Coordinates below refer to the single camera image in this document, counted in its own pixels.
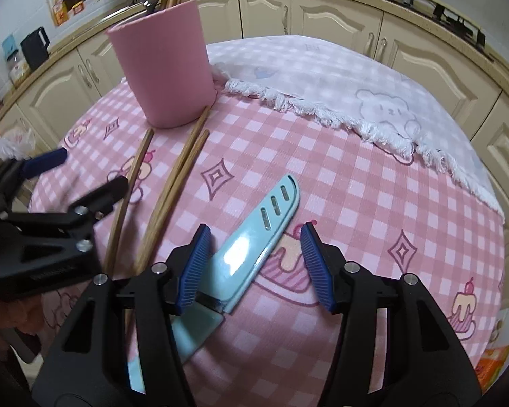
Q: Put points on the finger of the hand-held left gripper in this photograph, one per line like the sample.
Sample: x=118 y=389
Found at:
x=106 y=193
x=46 y=161

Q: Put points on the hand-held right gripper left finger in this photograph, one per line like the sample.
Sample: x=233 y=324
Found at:
x=195 y=263

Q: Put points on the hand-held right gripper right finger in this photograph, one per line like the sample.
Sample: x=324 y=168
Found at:
x=316 y=267

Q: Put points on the light blue sheathed knife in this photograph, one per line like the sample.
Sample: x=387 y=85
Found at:
x=254 y=237

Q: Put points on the pile of wooden chopsticks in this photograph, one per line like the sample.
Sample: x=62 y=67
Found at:
x=182 y=165

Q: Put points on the pink utensil holder cup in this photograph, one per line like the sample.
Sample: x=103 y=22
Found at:
x=161 y=72

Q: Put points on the person's left hand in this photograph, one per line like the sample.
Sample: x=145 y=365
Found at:
x=21 y=313

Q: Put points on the white plastic bag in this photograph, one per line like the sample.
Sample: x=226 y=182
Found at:
x=12 y=142

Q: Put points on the pink checkered printed tablecloth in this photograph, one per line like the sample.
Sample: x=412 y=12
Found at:
x=364 y=203

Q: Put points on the glass jar with white lid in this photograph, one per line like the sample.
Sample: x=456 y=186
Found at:
x=18 y=70

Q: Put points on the black electric kettle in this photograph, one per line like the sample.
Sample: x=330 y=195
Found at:
x=34 y=48

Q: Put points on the light blue box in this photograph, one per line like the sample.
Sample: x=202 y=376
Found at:
x=9 y=44

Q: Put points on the orange snack package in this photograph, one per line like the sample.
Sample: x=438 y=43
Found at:
x=60 y=12

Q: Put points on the small orange box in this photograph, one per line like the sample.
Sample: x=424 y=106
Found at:
x=78 y=6

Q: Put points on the orange cardboard box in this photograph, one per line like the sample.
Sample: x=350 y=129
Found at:
x=494 y=366

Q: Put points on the black gas hob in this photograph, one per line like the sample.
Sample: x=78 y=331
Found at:
x=454 y=19

